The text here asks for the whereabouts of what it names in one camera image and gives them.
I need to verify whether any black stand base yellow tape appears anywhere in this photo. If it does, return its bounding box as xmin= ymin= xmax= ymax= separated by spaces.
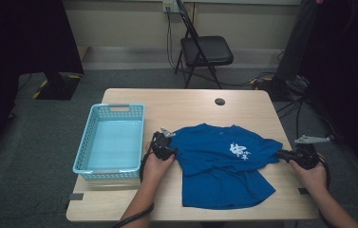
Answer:
xmin=31 ymin=71 xmax=83 ymax=102

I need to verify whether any person's right hand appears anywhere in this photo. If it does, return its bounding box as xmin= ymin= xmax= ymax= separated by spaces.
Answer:
xmin=288 ymin=154 xmax=329 ymax=196

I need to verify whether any black folding chair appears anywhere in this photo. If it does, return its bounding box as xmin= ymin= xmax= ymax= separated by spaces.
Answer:
xmin=173 ymin=0 xmax=235 ymax=90

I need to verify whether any black floor cables bundle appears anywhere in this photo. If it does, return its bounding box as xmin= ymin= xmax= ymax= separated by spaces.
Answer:
xmin=250 ymin=73 xmax=346 ymax=144

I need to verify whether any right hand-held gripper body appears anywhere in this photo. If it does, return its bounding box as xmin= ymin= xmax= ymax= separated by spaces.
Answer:
xmin=293 ymin=135 xmax=331 ymax=171

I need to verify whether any white wall outlet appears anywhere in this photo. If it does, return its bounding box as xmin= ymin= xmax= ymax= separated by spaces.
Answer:
xmin=161 ymin=0 xmax=181 ymax=14

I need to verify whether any light blue plastic basket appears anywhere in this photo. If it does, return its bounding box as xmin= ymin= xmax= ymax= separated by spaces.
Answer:
xmin=72 ymin=103 xmax=146 ymax=182

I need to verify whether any person's left hand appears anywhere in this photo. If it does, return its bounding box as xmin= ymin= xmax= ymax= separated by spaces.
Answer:
xmin=141 ymin=142 xmax=177 ymax=188

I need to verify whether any black curtain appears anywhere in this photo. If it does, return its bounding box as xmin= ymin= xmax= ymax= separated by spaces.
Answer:
xmin=0 ymin=0 xmax=85 ymax=169
xmin=299 ymin=0 xmax=358 ymax=188

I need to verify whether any dark leaning panel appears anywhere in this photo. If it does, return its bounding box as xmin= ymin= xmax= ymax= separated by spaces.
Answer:
xmin=274 ymin=0 xmax=319 ymax=82

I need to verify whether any blue T-shirt with white print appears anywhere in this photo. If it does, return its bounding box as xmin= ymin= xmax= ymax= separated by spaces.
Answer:
xmin=168 ymin=123 xmax=285 ymax=211

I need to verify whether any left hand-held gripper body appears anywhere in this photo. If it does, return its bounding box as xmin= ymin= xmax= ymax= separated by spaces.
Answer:
xmin=150 ymin=126 xmax=179 ymax=161

